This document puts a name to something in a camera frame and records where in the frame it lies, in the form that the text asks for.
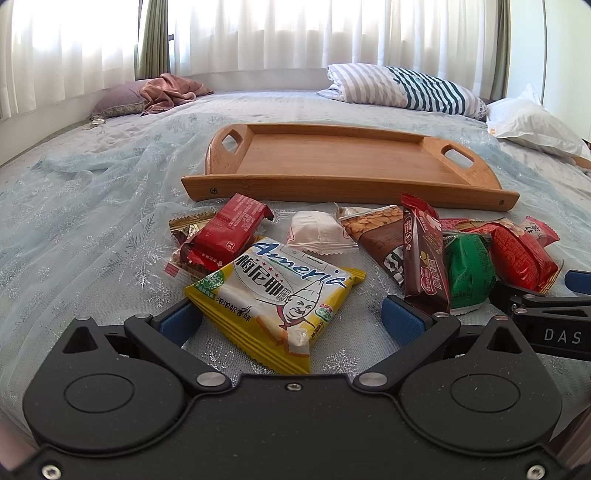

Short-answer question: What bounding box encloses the red pillow snack bag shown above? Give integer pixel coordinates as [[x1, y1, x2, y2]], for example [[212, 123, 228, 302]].
[[454, 221, 562, 294]]

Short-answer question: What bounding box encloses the green snack packet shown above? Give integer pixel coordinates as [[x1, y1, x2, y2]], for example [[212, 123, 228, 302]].
[[444, 231, 497, 315]]

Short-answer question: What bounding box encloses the long red chocolate wafer bar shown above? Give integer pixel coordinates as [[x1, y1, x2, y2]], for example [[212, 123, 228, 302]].
[[401, 194, 451, 315]]

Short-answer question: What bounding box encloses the red foil snack bar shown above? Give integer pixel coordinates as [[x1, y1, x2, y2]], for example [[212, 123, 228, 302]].
[[179, 193, 273, 272]]

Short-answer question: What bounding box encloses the yellow Americ cracker pack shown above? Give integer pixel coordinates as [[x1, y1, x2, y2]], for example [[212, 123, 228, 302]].
[[184, 237, 366, 375]]

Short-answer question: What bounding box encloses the brown almond snack pack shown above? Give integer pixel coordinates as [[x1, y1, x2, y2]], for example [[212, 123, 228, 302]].
[[337, 205, 404, 288]]

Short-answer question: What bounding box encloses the white pink pastry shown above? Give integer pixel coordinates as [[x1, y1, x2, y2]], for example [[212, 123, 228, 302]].
[[287, 211, 358, 255]]

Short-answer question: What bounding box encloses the red white small snack packet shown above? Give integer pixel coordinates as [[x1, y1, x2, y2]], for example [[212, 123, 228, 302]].
[[522, 216, 560, 247]]

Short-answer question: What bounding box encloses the gold snack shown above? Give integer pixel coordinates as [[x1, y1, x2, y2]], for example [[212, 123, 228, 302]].
[[168, 212, 215, 246]]

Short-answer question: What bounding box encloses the light blue lace bedspread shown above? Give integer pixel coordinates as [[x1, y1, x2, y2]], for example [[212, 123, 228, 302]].
[[1, 92, 590, 428]]

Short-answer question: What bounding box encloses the white plastic bag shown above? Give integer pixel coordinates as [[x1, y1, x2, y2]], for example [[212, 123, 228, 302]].
[[487, 84, 590, 161]]

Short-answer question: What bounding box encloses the wooden serving tray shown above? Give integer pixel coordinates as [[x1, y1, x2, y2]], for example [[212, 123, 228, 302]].
[[181, 124, 520, 212]]

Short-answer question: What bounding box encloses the small trinket on bed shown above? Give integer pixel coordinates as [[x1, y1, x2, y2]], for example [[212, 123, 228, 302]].
[[83, 116, 106, 130]]

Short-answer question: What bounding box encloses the purple pillow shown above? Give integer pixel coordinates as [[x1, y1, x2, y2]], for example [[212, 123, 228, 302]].
[[89, 80, 147, 119]]

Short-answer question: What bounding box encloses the pink crumpled blanket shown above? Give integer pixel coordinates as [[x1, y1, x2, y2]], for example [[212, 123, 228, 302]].
[[139, 73, 213, 115]]

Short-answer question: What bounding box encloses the striped pillow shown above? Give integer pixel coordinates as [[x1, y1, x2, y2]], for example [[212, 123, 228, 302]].
[[318, 63, 487, 120]]

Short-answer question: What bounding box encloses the green drape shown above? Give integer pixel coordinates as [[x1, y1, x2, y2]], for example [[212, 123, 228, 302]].
[[135, 0, 169, 80]]

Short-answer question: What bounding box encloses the white sheer curtain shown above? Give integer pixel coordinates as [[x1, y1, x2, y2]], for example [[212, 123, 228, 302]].
[[1, 1, 509, 118]]

